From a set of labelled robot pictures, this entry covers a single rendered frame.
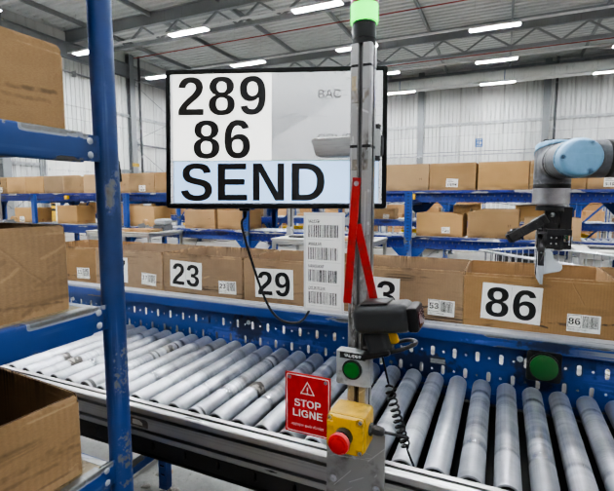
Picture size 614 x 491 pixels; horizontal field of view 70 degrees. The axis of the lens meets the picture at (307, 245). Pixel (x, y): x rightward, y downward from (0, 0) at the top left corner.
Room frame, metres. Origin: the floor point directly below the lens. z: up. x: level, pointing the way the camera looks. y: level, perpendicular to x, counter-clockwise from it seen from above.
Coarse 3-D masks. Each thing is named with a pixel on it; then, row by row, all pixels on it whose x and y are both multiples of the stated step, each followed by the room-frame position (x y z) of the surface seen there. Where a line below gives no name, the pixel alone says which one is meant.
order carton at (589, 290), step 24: (480, 264) 1.55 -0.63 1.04; (504, 264) 1.52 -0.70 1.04; (528, 264) 1.49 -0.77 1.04; (480, 288) 1.28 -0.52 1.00; (552, 288) 1.20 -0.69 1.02; (576, 288) 1.18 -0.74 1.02; (600, 288) 1.16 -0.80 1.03; (552, 312) 1.20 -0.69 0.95; (576, 312) 1.18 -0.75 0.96; (600, 312) 1.16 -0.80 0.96; (576, 336) 1.18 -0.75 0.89; (600, 336) 1.16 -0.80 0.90
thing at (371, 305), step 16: (368, 304) 0.75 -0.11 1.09; (384, 304) 0.74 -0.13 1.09; (400, 304) 0.73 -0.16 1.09; (416, 304) 0.74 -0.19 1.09; (368, 320) 0.74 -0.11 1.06; (384, 320) 0.73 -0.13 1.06; (400, 320) 0.72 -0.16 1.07; (416, 320) 0.71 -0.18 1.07; (368, 336) 0.76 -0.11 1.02; (384, 336) 0.75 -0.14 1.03; (368, 352) 0.76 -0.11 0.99; (384, 352) 0.74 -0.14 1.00
